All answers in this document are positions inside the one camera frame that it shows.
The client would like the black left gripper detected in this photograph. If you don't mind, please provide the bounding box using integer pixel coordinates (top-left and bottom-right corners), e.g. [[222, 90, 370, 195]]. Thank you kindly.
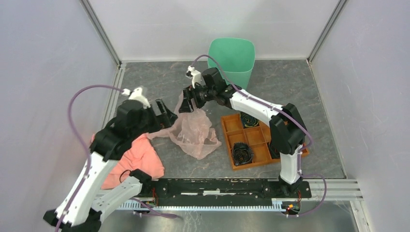
[[130, 98, 178, 140]]

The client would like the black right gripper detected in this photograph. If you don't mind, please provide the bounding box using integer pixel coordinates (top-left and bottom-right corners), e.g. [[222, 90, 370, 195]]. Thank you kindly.
[[178, 82, 216, 113]]

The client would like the translucent pink trash bag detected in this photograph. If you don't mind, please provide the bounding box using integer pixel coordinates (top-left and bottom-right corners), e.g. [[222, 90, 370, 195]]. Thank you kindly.
[[147, 94, 221, 160]]

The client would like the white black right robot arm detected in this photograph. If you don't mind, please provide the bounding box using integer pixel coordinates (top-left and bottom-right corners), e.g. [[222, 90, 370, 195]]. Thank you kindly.
[[178, 66, 307, 197]]

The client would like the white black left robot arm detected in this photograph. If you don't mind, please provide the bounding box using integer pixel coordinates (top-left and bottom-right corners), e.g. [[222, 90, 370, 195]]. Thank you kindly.
[[43, 99, 177, 232]]

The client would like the dark rolled trash bag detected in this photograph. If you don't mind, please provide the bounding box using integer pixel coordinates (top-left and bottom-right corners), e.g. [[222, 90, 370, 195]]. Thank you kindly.
[[239, 112, 259, 129]]

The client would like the green plastic trash bin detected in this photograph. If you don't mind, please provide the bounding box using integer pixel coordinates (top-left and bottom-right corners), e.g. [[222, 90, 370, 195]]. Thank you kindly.
[[208, 38, 255, 89]]

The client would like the black rolled trash bag front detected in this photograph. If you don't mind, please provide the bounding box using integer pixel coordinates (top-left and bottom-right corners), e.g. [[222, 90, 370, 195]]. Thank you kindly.
[[232, 142, 254, 166]]

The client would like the black rolled trash bag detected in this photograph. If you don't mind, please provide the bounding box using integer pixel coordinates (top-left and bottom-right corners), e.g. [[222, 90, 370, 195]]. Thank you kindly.
[[267, 140, 280, 160], [232, 142, 254, 166]]

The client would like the black rolled trash bag right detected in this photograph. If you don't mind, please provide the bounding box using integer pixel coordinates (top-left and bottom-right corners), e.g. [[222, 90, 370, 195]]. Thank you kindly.
[[267, 140, 280, 160]]

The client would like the salmon pink cloth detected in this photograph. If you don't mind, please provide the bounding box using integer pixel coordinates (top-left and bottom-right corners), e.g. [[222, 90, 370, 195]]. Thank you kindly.
[[101, 133, 165, 190]]

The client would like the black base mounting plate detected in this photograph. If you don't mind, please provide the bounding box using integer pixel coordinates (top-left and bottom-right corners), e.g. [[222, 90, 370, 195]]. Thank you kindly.
[[138, 178, 312, 207]]

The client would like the orange compartment tray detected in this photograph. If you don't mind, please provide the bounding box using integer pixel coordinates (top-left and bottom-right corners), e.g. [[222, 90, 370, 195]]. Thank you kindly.
[[221, 112, 310, 171]]

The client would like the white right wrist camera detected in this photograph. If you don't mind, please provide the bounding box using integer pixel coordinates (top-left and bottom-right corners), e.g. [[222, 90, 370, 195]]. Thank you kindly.
[[186, 66, 201, 88]]

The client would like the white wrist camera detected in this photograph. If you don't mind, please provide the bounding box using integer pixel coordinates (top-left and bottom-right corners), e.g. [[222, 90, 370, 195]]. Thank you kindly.
[[186, 66, 201, 88], [121, 86, 151, 109]]

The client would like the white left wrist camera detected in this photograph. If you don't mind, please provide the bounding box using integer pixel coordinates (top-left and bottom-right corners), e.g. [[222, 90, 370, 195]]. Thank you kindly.
[[121, 86, 151, 109]]

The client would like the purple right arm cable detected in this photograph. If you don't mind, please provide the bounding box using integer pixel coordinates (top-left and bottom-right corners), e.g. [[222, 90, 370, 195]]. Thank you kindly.
[[193, 54, 327, 218]]

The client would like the white slotted cable duct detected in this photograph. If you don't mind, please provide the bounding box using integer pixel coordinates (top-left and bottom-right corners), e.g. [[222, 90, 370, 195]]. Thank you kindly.
[[118, 200, 285, 212]]

